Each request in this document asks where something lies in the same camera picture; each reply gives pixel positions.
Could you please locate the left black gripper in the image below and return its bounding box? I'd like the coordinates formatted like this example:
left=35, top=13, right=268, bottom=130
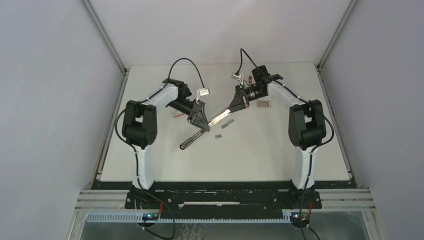
left=167, top=99, right=210, bottom=133

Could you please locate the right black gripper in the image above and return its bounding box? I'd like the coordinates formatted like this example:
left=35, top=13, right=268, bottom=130
left=226, top=85, right=266, bottom=115

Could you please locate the black and beige stapler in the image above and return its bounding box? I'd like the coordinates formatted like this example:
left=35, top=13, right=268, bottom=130
left=179, top=108, right=232, bottom=151

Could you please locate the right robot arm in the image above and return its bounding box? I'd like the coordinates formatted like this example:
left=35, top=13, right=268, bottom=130
left=227, top=65, right=327, bottom=208

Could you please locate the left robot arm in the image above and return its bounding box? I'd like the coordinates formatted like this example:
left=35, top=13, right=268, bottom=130
left=115, top=78, right=210, bottom=209

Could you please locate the red white staple box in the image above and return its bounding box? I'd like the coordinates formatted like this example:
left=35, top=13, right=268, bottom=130
left=172, top=111, right=184, bottom=118

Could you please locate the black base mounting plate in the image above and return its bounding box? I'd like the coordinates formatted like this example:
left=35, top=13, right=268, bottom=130
left=90, top=180, right=357, bottom=220

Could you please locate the left green circuit board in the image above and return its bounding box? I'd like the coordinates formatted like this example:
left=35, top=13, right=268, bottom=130
left=142, top=213, right=160, bottom=221

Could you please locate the green circuit board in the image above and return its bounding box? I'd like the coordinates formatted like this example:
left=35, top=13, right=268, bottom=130
left=142, top=213, right=160, bottom=221
left=289, top=212, right=312, bottom=229

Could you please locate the right green circuit board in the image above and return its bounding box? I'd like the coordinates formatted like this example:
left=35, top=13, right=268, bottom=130
left=289, top=212, right=312, bottom=229

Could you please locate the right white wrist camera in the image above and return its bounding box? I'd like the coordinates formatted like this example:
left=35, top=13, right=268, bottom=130
left=231, top=72, right=244, bottom=86

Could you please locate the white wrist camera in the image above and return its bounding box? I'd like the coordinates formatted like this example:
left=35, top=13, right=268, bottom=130
left=195, top=88, right=210, bottom=103
left=231, top=72, right=244, bottom=86

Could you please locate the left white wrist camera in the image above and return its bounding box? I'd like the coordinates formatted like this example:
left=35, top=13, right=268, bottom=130
left=195, top=88, right=210, bottom=103

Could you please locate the left black camera cable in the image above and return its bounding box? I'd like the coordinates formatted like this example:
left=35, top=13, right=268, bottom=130
left=114, top=57, right=206, bottom=238

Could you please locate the black camera cable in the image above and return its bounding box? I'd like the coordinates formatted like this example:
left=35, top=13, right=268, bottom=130
left=235, top=48, right=335, bottom=240
left=114, top=57, right=206, bottom=238

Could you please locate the right black camera cable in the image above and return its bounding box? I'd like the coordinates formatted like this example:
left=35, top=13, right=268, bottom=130
left=235, top=48, right=335, bottom=240

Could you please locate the aluminium frame rail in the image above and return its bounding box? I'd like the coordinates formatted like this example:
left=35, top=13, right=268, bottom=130
left=75, top=188, right=376, bottom=212

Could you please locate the white slotted cable duct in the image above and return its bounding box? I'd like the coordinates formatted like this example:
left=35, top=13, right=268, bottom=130
left=85, top=210, right=293, bottom=224

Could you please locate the right corner frame post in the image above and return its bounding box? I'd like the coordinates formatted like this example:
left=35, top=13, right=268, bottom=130
left=316, top=0, right=360, bottom=72

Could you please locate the corner frame post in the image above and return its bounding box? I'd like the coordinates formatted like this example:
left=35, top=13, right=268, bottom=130
left=316, top=0, right=360, bottom=72
left=80, top=0, right=128, bottom=92

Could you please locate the left corner frame post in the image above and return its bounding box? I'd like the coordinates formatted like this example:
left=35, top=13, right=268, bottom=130
left=80, top=0, right=128, bottom=92

